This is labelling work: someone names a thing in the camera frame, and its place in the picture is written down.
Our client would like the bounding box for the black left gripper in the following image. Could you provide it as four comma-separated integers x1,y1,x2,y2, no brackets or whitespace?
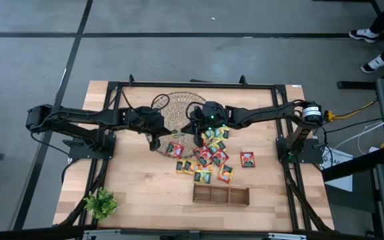
125,105,183,152

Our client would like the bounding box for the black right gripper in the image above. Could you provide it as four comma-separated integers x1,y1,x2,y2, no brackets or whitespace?
180,101,229,148

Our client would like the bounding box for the green yellow tea bag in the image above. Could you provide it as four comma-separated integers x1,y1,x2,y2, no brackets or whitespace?
193,169,213,185
211,139,228,153

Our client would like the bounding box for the wooden three-compartment box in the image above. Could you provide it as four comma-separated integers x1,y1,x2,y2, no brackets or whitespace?
192,183,250,207

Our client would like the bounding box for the small green artificial plant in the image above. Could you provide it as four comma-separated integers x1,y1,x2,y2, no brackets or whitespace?
83,187,119,221

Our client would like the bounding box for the white paper sheet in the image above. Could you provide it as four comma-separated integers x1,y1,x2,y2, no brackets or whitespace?
321,146,355,193

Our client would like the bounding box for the black front crossbar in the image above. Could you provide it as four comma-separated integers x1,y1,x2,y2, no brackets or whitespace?
0,225,384,240

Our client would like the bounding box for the black desk beam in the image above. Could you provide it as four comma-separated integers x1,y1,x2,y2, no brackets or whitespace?
321,146,384,183

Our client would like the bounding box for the person's shoe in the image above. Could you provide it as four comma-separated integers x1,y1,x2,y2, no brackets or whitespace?
348,28,380,43
360,55,384,73

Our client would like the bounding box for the black metal table frame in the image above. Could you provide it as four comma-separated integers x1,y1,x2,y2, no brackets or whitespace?
57,73,335,234

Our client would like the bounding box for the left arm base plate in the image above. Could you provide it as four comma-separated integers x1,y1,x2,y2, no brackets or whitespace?
62,133,117,160

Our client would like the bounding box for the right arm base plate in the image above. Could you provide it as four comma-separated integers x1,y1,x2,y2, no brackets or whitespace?
275,137,323,164

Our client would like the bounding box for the yellow power cable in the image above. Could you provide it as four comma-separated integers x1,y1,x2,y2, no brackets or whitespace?
324,98,379,123

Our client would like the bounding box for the white cable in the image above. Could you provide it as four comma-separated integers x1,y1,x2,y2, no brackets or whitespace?
331,109,384,151

